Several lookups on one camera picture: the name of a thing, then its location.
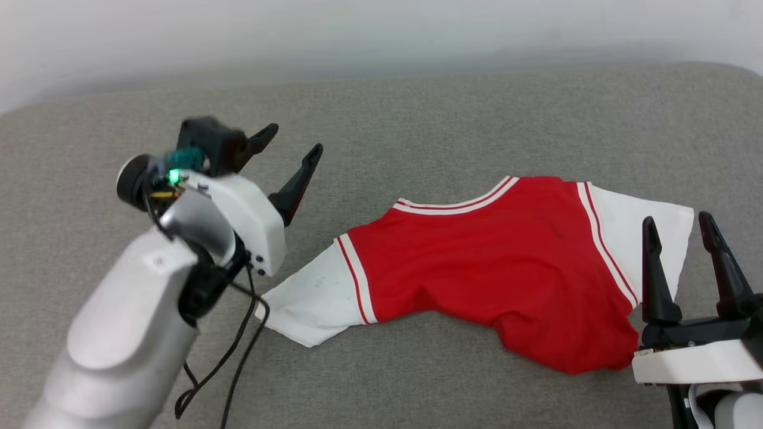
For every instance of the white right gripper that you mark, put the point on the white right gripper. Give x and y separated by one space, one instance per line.
691 363

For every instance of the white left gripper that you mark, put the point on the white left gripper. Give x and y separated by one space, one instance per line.
250 214

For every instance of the red and white t-shirt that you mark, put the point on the red and white t-shirt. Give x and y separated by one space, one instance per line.
477 268

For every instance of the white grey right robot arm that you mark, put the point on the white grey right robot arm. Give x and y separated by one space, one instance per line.
739 414

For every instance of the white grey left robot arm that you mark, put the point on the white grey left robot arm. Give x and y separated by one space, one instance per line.
119 333

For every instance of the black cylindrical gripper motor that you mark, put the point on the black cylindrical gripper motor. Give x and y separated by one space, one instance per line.
132 182

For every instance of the white paper label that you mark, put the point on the white paper label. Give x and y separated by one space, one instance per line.
158 260

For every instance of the grey fabric sofa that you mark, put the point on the grey fabric sofa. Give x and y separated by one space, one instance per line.
417 119

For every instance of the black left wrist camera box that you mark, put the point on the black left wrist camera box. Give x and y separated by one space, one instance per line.
208 140

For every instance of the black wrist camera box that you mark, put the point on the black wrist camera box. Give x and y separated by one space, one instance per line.
757 328
208 140

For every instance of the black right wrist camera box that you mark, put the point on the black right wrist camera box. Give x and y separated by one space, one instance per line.
757 328

